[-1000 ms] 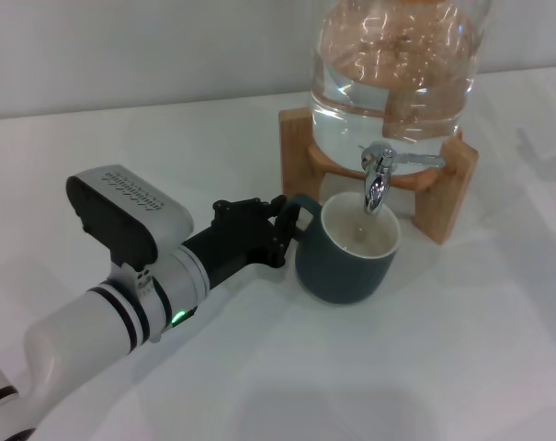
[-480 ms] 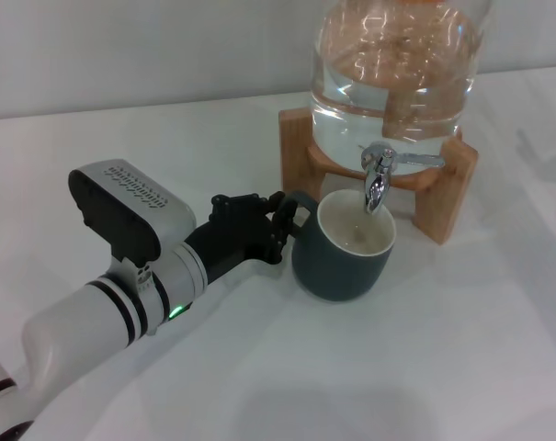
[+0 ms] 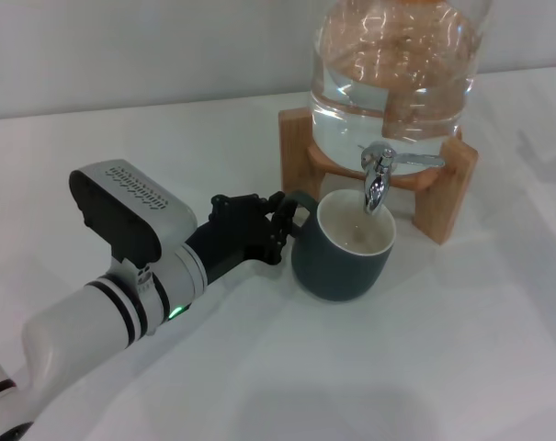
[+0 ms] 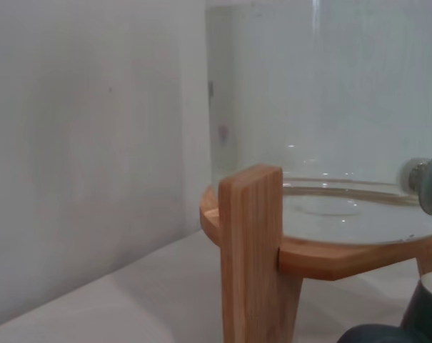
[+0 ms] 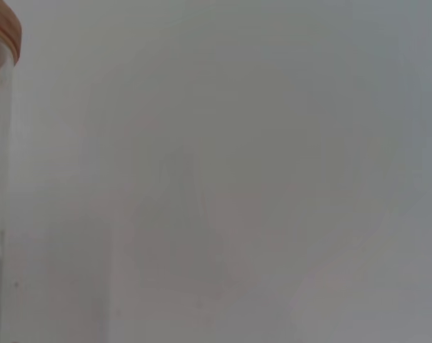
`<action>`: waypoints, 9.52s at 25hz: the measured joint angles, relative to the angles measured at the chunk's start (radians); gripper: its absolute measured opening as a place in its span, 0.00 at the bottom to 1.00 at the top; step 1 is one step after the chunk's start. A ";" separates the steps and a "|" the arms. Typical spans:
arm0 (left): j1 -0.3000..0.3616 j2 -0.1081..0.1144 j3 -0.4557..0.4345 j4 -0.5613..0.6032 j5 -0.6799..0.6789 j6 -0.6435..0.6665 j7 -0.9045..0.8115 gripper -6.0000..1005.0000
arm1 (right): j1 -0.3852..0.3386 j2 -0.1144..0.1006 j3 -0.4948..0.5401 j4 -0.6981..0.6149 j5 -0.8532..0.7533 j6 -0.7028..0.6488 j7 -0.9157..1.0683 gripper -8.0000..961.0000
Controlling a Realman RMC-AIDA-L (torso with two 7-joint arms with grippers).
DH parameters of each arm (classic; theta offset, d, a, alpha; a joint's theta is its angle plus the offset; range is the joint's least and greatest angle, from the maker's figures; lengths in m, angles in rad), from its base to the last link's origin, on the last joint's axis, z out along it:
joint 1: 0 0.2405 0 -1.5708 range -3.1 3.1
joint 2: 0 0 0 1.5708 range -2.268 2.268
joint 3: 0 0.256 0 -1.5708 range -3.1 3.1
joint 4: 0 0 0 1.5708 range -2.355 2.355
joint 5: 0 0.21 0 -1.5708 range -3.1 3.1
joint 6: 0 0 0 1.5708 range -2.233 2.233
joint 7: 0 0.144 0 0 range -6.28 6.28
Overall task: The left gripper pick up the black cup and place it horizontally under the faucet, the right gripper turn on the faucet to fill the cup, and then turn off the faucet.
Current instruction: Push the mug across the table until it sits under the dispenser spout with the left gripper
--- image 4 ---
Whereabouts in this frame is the chrome faucet with lever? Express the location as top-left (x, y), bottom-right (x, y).
top-left (397, 149), bottom-right (432, 217)

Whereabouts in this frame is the wooden dispenser stand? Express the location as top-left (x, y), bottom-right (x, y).
top-left (199, 163), bottom-right (432, 343)

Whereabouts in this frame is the glass water dispenser jar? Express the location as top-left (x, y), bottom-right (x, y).
top-left (205, 0), bottom-right (432, 247)

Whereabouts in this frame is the dark teal ceramic mug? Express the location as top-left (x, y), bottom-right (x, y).
top-left (338, 273), bottom-right (432, 343)

